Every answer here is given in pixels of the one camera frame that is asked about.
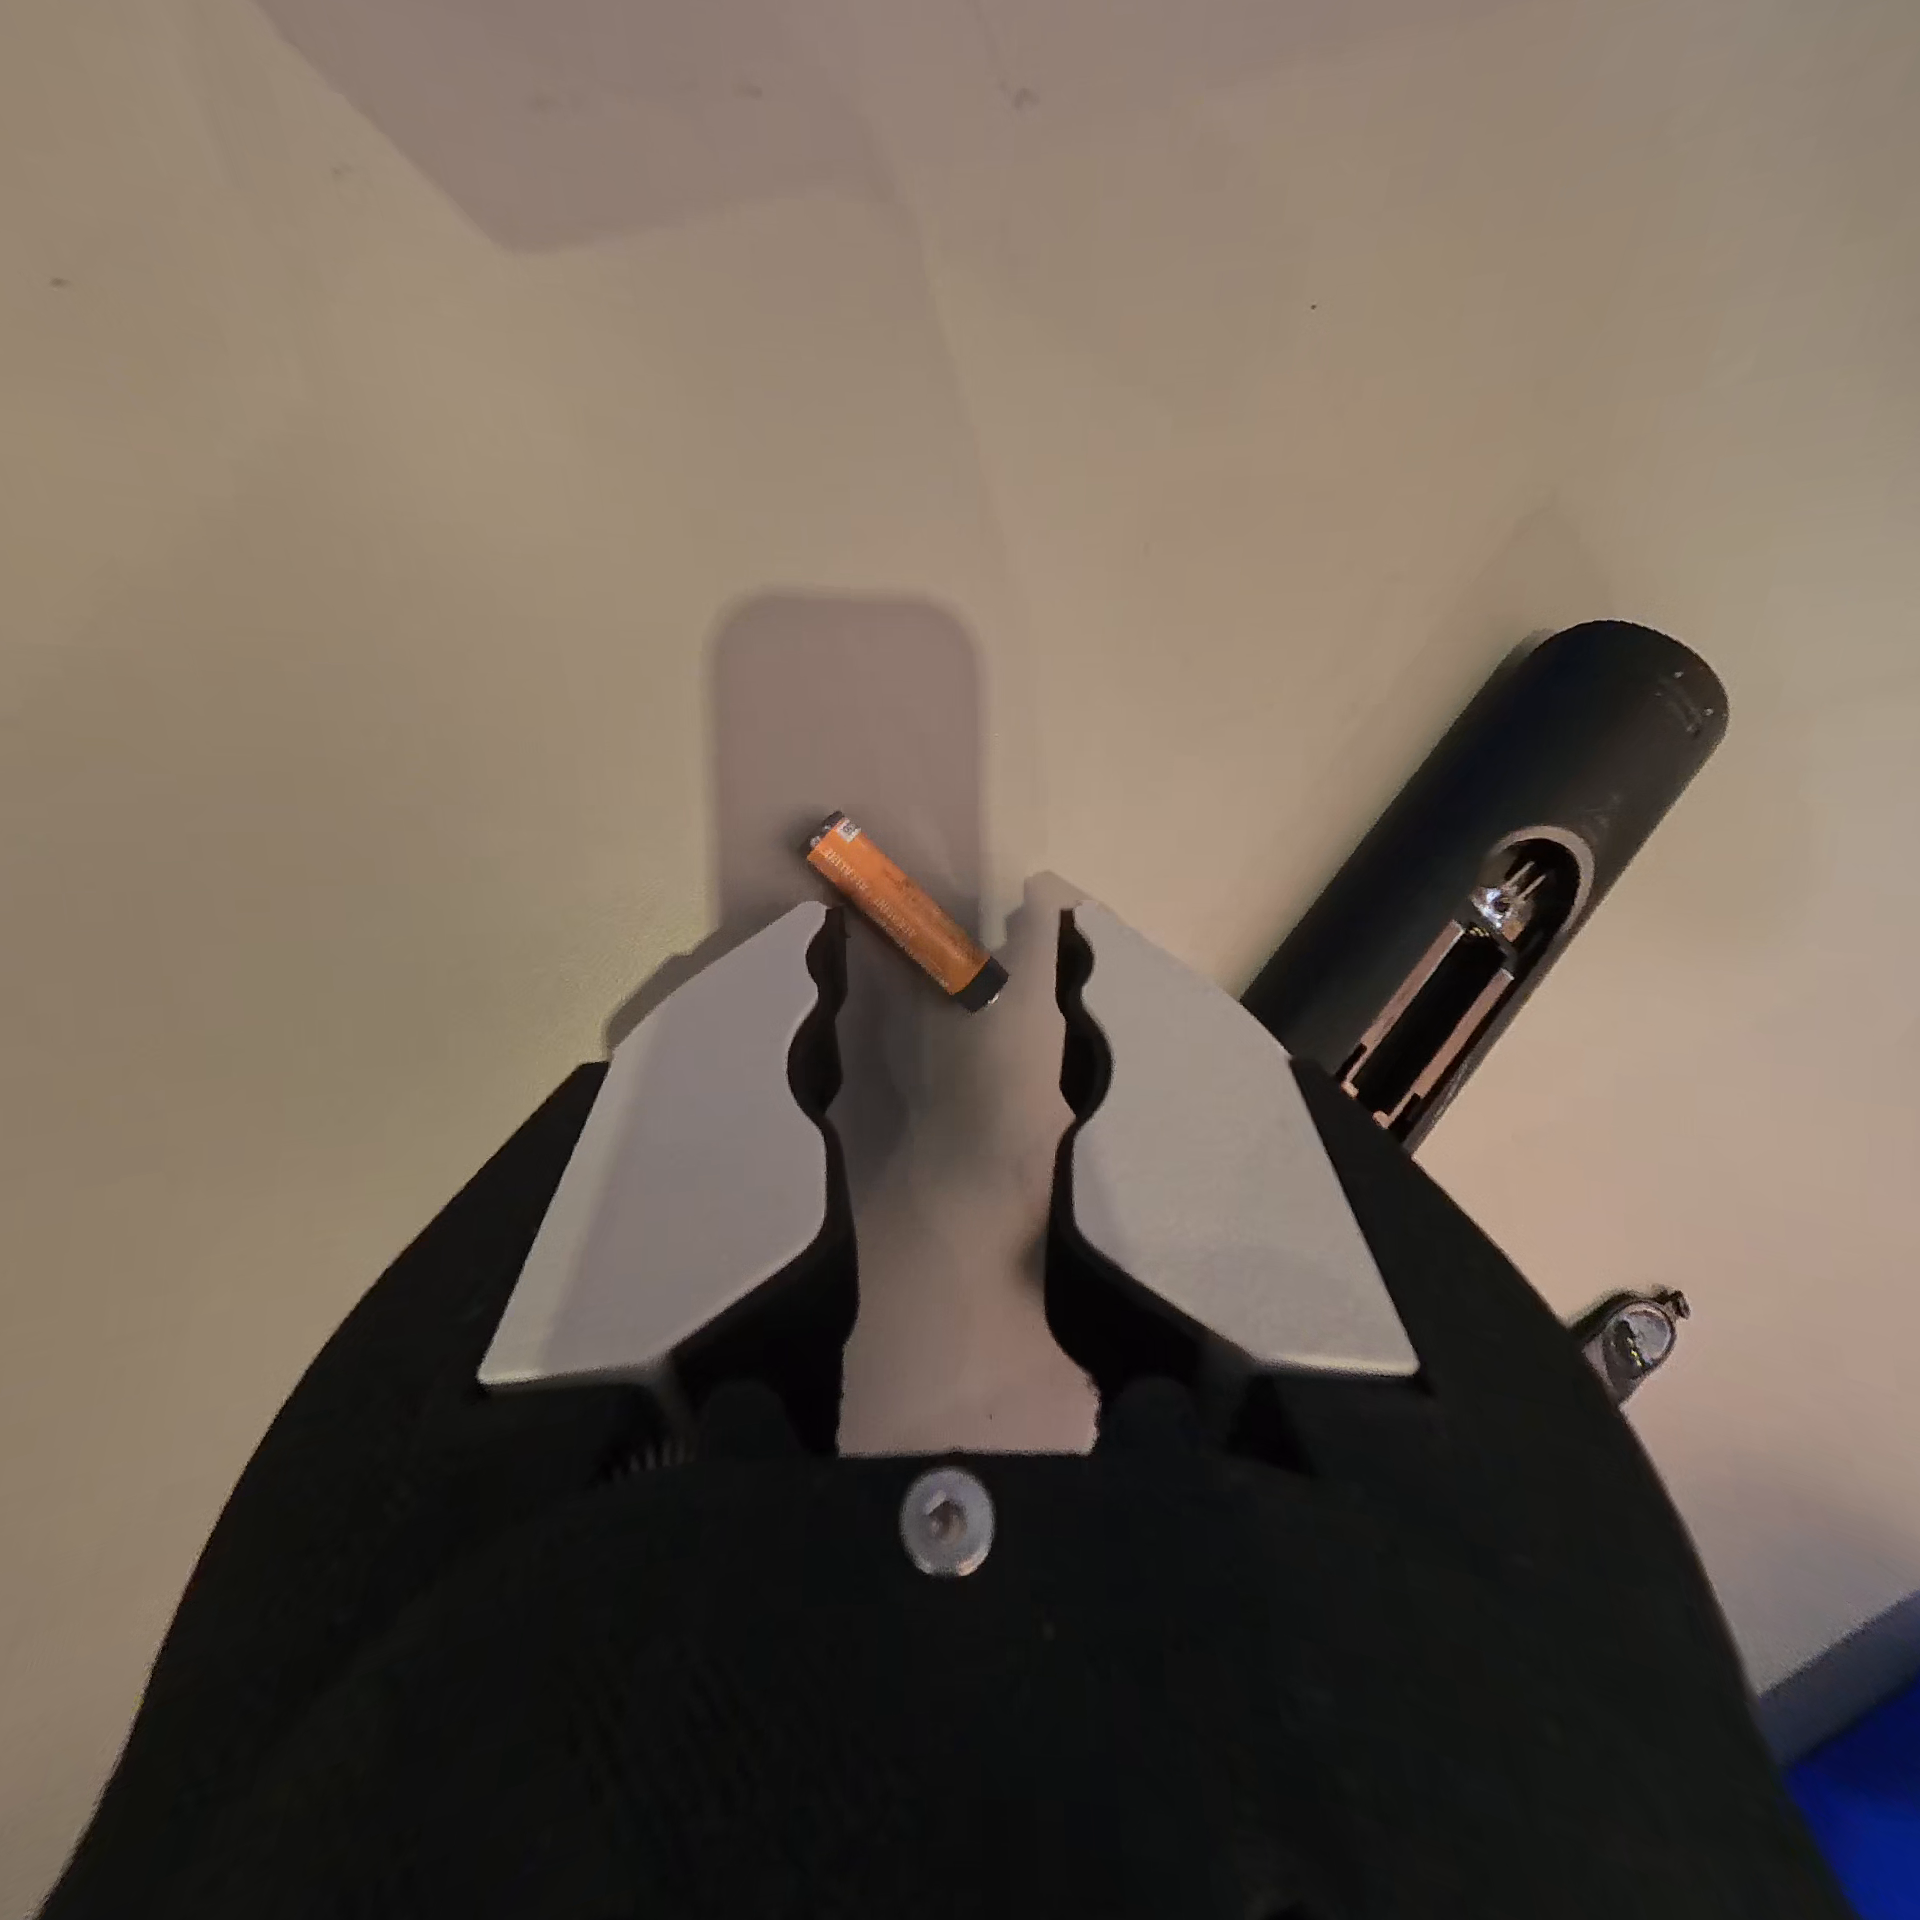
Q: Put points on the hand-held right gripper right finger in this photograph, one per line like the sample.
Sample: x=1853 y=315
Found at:
x=1231 y=1170

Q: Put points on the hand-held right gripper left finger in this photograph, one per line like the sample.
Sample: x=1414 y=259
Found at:
x=674 y=1170

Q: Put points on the orange aaa battery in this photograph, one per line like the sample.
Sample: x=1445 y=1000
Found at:
x=902 y=908

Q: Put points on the black remote control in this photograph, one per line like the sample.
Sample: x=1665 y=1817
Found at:
x=1576 y=735

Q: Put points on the blue plastic bin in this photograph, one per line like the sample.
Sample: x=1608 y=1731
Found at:
x=1874 y=1829

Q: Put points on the small metal clip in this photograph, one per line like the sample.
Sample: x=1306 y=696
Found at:
x=1634 y=1339

